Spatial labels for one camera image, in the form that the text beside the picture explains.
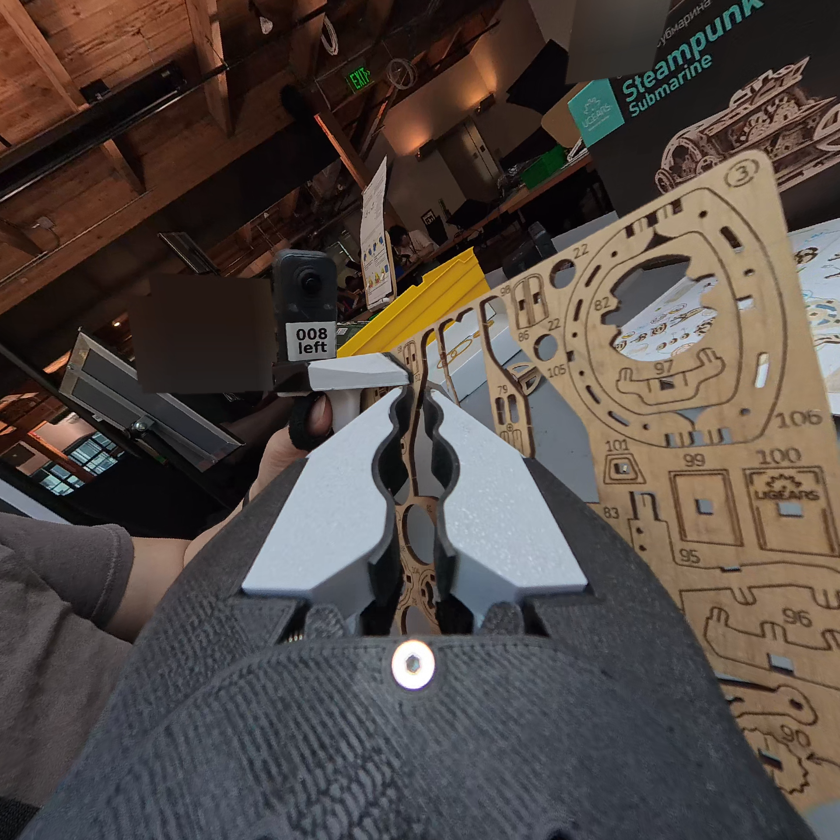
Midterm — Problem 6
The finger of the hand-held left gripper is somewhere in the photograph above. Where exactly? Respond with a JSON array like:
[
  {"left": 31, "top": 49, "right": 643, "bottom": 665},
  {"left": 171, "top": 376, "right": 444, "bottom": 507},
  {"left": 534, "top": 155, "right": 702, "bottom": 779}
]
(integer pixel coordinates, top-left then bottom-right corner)
[{"left": 307, "top": 352, "right": 424, "bottom": 395}]

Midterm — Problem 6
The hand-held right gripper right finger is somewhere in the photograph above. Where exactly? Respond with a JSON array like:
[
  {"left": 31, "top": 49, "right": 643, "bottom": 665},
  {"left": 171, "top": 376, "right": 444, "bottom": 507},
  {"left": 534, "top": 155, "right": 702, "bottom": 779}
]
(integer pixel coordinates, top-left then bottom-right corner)
[{"left": 427, "top": 387, "right": 589, "bottom": 630}]

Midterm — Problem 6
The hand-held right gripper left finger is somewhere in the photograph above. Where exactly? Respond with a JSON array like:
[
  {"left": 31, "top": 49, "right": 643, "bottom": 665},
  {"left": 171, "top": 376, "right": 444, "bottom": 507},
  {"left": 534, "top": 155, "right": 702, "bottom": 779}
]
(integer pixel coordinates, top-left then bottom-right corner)
[{"left": 240, "top": 387, "right": 408, "bottom": 634}]

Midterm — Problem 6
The laser-cut wooden parts sheet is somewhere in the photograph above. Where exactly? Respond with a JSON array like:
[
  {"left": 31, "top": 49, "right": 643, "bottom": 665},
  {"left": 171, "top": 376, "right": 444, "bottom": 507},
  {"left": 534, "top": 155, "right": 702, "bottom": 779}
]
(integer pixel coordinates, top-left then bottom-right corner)
[{"left": 371, "top": 150, "right": 840, "bottom": 815}]

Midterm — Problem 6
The person's left forearm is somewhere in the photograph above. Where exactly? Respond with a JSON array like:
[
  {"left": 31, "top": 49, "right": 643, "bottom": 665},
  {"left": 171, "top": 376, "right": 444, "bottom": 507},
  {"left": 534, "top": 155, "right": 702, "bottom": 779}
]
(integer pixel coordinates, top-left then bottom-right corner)
[{"left": 105, "top": 489, "right": 263, "bottom": 647}]

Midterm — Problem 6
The black model kit box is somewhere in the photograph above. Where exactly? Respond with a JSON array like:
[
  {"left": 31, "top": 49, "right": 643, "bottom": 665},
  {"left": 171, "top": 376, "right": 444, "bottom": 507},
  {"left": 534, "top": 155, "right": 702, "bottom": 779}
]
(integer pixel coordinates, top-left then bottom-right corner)
[{"left": 564, "top": 0, "right": 840, "bottom": 227}]

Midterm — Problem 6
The person's left hand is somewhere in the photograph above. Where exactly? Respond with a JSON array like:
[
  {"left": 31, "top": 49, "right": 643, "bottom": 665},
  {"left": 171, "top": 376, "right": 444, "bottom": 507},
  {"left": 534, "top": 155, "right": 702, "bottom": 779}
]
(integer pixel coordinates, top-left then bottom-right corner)
[{"left": 248, "top": 395, "right": 334, "bottom": 509}]

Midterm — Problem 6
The yellow plastic bin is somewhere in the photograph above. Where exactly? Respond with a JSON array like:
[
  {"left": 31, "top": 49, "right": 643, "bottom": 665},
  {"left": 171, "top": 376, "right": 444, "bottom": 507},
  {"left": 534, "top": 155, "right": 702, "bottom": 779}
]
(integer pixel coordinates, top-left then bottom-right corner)
[{"left": 338, "top": 248, "right": 492, "bottom": 358}]

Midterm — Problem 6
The printed instruction sheet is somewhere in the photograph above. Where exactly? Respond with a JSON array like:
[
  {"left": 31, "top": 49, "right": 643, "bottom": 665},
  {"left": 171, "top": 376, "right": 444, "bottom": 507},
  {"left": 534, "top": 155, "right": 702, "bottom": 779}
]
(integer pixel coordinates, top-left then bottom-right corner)
[{"left": 360, "top": 156, "right": 399, "bottom": 309}]

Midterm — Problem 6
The metal framed panel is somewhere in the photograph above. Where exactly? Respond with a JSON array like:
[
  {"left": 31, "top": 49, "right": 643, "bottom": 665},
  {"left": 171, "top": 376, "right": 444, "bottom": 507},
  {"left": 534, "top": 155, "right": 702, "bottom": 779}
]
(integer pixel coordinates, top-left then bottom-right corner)
[{"left": 59, "top": 328, "right": 244, "bottom": 470}]

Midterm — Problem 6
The green plastic bin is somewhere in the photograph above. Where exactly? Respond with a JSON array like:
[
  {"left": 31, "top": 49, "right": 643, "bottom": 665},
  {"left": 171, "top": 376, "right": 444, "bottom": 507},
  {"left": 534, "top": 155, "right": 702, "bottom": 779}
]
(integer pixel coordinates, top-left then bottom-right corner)
[{"left": 521, "top": 146, "right": 568, "bottom": 188}]

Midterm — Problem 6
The open instruction booklet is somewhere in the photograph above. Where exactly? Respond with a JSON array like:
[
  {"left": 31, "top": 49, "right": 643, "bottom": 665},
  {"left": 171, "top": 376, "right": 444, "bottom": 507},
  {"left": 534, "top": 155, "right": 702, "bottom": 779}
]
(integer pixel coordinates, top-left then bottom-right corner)
[{"left": 613, "top": 220, "right": 840, "bottom": 416}]

